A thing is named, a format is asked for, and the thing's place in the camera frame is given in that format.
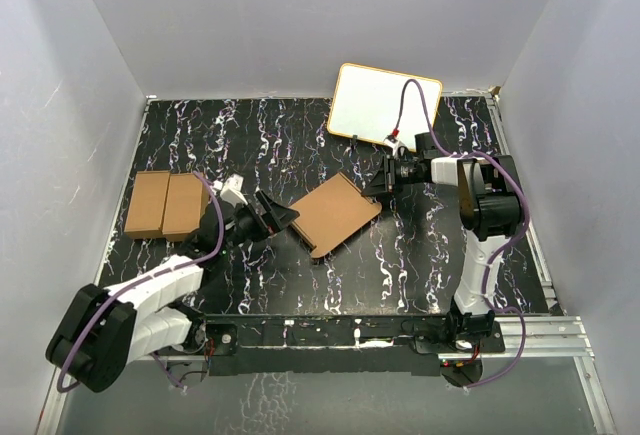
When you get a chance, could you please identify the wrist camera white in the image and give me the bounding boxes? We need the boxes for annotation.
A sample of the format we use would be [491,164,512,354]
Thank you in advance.
[383,128,407,158]
[212,174,247,207]

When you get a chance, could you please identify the aluminium rail frame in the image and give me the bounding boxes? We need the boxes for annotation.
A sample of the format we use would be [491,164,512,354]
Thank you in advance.
[45,306,615,434]

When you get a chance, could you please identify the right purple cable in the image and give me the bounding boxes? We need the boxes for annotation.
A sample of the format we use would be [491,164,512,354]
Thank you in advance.
[392,78,531,389]

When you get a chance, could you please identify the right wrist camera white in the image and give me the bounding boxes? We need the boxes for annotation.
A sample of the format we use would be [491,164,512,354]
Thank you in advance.
[383,128,407,158]

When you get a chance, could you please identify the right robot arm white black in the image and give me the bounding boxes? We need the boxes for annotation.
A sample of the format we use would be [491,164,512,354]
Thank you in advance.
[363,131,528,352]

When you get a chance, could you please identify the folded brown cardboard box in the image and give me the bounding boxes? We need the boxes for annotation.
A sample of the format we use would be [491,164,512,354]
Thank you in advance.
[124,171,210,242]

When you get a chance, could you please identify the brown cardboard box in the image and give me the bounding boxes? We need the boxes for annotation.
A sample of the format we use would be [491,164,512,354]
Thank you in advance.
[124,171,210,242]
[290,173,382,259]

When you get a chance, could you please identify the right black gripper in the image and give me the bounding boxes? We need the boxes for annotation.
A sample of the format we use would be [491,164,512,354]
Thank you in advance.
[362,154,421,196]

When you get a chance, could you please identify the black base frame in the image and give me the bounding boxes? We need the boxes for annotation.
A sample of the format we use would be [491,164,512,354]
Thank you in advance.
[159,314,505,376]

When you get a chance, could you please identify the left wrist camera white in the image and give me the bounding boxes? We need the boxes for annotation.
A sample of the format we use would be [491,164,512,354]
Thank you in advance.
[212,174,247,207]

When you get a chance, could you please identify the white board yellow frame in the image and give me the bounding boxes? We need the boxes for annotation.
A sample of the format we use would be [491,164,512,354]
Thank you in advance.
[327,63,443,151]

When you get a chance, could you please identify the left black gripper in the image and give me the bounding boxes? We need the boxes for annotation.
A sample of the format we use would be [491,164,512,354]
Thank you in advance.
[220,191,298,255]

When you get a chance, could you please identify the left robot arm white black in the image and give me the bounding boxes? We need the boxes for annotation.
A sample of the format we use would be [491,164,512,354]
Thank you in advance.
[45,190,299,393]

